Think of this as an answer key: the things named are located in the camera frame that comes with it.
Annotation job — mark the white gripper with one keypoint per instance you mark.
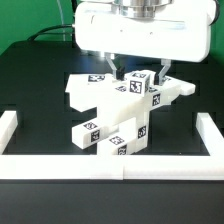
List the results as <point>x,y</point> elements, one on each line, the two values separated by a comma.
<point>164,29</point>

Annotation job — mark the white nut cube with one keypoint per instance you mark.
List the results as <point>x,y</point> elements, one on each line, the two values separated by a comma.
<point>139,81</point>

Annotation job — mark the white chair seat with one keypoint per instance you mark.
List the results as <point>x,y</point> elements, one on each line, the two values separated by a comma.
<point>131,117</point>

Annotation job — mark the white chair back frame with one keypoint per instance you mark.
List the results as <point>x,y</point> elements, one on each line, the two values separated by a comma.
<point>83,98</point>

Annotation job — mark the white U-shaped fence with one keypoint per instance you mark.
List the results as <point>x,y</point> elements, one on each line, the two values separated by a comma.
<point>153,167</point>

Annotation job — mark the white marker base plate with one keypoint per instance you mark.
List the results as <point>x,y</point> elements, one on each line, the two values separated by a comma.
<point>85,79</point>

